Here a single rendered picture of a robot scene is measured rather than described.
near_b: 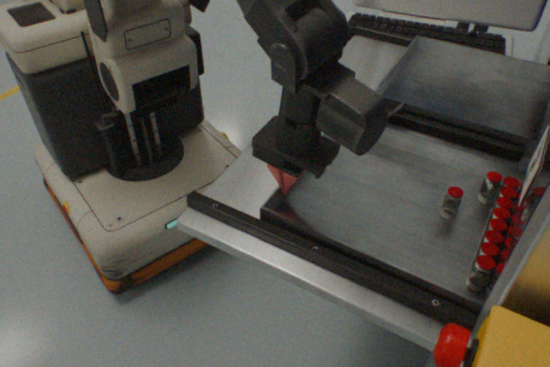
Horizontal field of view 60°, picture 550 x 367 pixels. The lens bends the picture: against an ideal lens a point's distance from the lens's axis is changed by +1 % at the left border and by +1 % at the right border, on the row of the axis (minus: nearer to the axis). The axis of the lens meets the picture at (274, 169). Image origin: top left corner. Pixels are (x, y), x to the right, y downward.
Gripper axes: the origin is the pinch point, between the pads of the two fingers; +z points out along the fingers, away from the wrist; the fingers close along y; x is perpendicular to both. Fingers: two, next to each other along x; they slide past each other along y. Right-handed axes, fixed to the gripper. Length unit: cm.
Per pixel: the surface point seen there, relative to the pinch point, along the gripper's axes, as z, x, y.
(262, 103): 100, 130, -74
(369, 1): 10, 86, -20
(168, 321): 95, 9, -35
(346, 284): 0.8, -9.0, 13.7
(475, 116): -0.3, 35.0, 19.0
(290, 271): 1.7, -10.8, 6.7
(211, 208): 1.4, -8.4, -7.3
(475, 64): 0, 53, 15
